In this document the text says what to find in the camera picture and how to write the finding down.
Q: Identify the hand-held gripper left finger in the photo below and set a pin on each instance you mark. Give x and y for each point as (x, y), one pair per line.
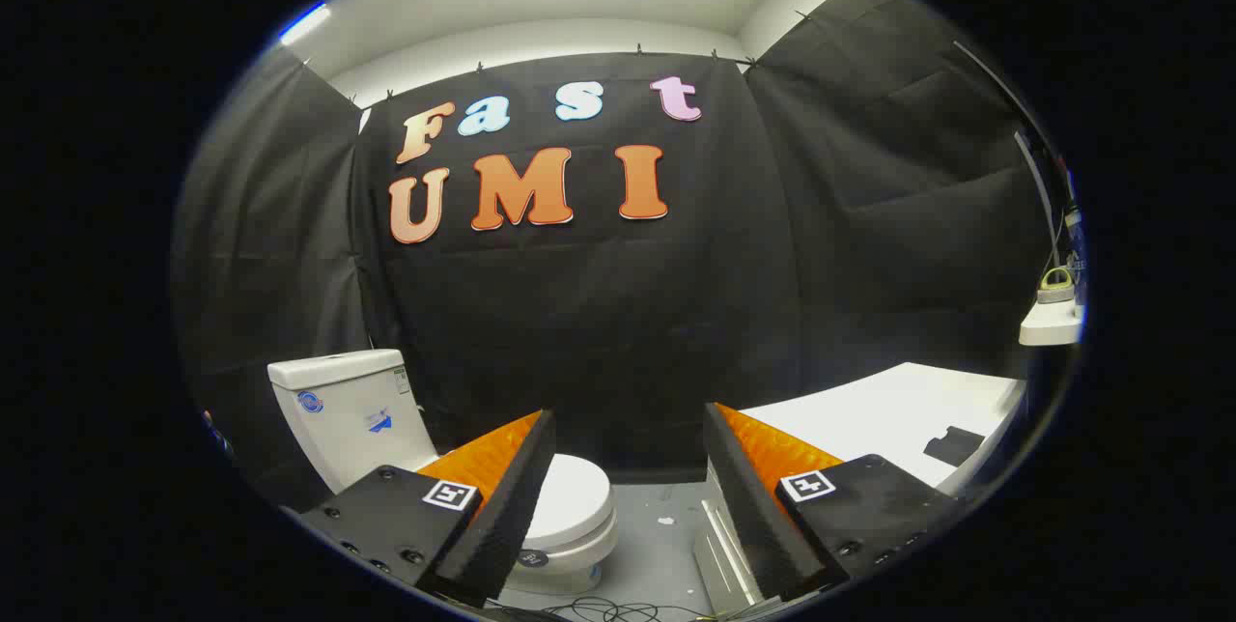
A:
(512, 506)

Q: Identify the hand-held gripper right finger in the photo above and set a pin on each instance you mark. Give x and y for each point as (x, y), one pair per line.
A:
(748, 506)

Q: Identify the white toilet lid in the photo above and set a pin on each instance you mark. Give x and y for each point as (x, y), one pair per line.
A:
(575, 496)

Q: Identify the white ceramic toilet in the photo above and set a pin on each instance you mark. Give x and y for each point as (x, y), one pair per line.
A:
(348, 419)

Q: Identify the white drawer cabinet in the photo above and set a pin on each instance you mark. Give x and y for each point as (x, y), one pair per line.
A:
(888, 409)

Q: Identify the flat black item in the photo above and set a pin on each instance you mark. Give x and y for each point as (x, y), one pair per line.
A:
(954, 445)

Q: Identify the black backdrop cloth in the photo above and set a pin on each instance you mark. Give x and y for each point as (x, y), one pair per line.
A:
(628, 313)

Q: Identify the grey green object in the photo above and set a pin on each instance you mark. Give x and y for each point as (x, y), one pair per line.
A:
(1056, 289)

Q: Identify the ceiling light strip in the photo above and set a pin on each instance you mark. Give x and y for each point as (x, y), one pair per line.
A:
(305, 24)

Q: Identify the white wall shelf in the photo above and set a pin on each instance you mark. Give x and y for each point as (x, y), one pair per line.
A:
(1048, 325)

